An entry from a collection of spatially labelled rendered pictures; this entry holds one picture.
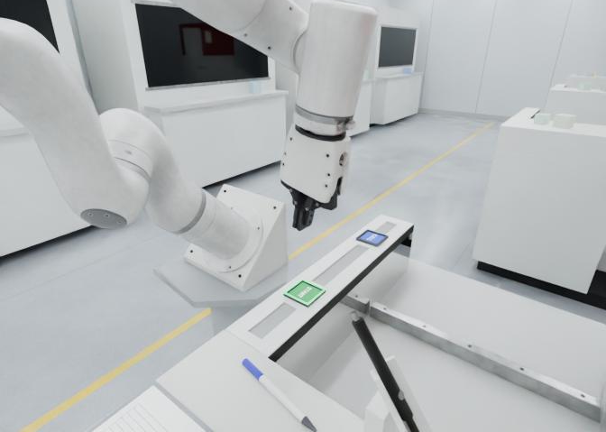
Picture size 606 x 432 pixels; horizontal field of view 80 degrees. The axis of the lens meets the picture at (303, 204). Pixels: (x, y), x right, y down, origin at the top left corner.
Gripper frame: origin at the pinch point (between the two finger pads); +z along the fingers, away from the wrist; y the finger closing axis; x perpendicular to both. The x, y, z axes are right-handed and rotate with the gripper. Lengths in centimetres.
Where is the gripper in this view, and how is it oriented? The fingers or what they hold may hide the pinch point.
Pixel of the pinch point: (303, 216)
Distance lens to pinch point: 60.1
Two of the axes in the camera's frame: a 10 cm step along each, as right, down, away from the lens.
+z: -1.7, 8.5, 5.1
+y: -7.7, -4.3, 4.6
